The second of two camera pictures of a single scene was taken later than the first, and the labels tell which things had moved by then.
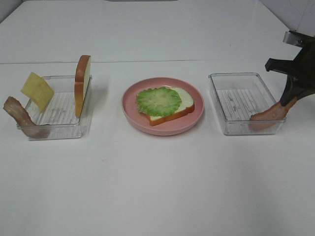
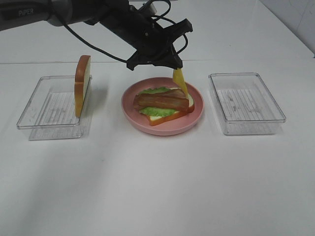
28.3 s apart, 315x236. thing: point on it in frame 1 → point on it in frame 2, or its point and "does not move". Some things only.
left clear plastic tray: (60, 118) does not move
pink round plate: (141, 122) does not move
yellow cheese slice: (39, 91) → (178, 78)
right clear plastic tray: (238, 96) does not move
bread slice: (186, 106) does not move
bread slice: (82, 75) does not move
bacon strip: (23, 120) → (167, 100)
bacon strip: (273, 116) → (172, 99)
